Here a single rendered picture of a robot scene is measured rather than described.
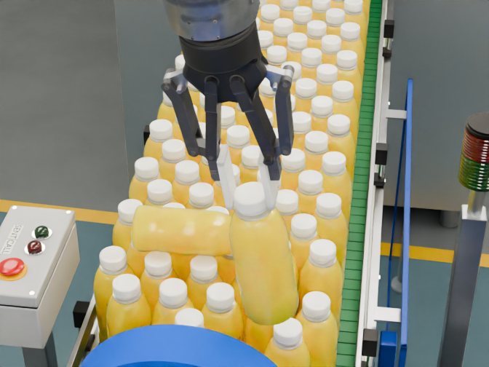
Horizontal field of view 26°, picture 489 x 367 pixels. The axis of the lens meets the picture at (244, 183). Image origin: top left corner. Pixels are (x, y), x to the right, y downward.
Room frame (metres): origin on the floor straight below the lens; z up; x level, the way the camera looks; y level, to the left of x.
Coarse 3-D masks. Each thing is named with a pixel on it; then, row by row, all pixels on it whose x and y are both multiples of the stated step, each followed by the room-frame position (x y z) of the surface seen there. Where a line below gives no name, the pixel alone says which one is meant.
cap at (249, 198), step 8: (248, 184) 0.94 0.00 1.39; (256, 184) 0.94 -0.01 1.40; (240, 192) 0.93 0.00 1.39; (248, 192) 0.92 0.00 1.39; (256, 192) 0.92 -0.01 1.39; (240, 200) 0.91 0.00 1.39; (248, 200) 0.91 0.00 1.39; (256, 200) 0.91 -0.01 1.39; (264, 200) 0.91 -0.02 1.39; (240, 208) 0.91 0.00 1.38; (248, 208) 0.90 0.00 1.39; (256, 208) 0.91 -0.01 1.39; (264, 208) 0.91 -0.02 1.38
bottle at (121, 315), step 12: (120, 300) 1.12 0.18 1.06; (132, 300) 1.12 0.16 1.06; (144, 300) 1.13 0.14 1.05; (108, 312) 1.12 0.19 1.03; (120, 312) 1.11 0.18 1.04; (132, 312) 1.11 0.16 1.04; (144, 312) 1.12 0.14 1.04; (108, 324) 1.12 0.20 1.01; (120, 324) 1.10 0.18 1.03; (132, 324) 1.10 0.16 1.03; (144, 324) 1.11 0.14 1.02; (108, 336) 1.12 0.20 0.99
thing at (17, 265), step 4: (4, 260) 1.14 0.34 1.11; (8, 260) 1.14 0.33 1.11; (12, 260) 1.14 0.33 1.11; (16, 260) 1.14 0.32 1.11; (20, 260) 1.15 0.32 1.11; (0, 264) 1.14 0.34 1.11; (4, 264) 1.13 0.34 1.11; (8, 264) 1.13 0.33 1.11; (12, 264) 1.13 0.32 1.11; (16, 264) 1.13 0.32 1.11; (20, 264) 1.14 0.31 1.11; (0, 268) 1.13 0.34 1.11; (4, 268) 1.13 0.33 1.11; (8, 268) 1.13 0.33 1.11; (12, 268) 1.13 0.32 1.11; (16, 268) 1.13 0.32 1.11; (20, 268) 1.13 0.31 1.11; (0, 272) 1.12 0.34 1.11; (4, 272) 1.12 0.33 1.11; (8, 272) 1.12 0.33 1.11; (12, 272) 1.12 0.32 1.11; (16, 272) 1.12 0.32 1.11
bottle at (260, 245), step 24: (240, 216) 0.91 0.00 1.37; (264, 216) 0.91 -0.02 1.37; (240, 240) 0.90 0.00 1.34; (264, 240) 0.90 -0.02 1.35; (288, 240) 0.92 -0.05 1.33; (240, 264) 0.91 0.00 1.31; (264, 264) 0.90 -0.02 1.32; (288, 264) 0.91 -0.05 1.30; (240, 288) 0.92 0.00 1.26; (264, 288) 0.90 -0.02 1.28; (288, 288) 0.91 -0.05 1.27; (264, 312) 0.90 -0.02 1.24; (288, 312) 0.91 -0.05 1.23
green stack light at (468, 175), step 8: (464, 160) 1.26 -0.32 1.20; (464, 168) 1.26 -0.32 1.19; (472, 168) 1.25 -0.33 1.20; (480, 168) 1.24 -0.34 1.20; (488, 168) 1.24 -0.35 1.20; (464, 176) 1.25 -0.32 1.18; (472, 176) 1.25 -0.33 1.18; (480, 176) 1.24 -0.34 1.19; (488, 176) 1.24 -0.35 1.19; (464, 184) 1.25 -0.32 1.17; (472, 184) 1.24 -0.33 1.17; (480, 184) 1.24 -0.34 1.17; (488, 184) 1.24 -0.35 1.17
